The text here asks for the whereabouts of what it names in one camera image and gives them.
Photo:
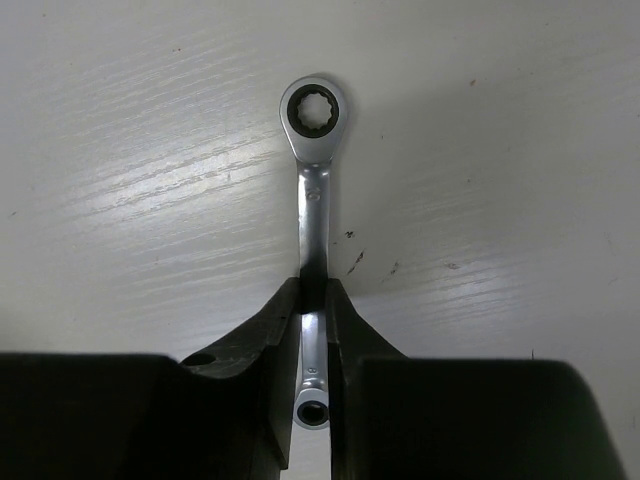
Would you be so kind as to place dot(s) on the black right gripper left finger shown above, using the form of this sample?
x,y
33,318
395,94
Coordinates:
x,y
224,412

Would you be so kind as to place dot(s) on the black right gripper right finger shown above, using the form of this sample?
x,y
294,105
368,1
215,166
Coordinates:
x,y
396,417

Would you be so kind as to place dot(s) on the small silver ratchet wrench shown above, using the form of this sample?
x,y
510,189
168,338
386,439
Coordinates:
x,y
314,149

